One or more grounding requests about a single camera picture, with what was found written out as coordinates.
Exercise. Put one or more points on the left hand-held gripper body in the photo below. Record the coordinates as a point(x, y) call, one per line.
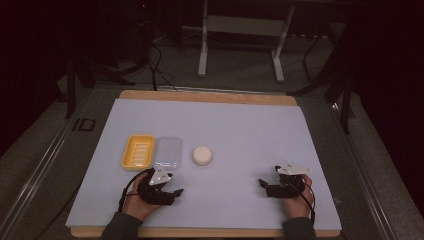
point(151, 190)

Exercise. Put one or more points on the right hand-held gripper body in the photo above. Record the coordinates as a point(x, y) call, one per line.
point(291, 178)

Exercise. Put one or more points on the person's left hand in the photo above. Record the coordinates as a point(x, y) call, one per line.
point(136, 206)

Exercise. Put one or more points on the person's right hand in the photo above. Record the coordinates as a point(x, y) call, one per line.
point(296, 205)

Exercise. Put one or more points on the clear plastic tray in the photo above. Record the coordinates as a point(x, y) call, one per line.
point(168, 152)

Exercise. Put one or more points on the yellow soap dish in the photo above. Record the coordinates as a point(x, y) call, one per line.
point(138, 151)

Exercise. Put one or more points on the white round bun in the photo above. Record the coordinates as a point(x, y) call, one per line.
point(202, 155)

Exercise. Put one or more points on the pale blue table mat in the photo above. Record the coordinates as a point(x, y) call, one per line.
point(240, 133)

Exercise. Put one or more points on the black metal stand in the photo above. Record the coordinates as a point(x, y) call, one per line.
point(340, 83)
point(80, 76)

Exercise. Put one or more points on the white metal stand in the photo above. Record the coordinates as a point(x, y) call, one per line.
point(245, 26)

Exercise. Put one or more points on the metal floor rail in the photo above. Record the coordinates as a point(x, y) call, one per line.
point(36, 173)
point(366, 180)

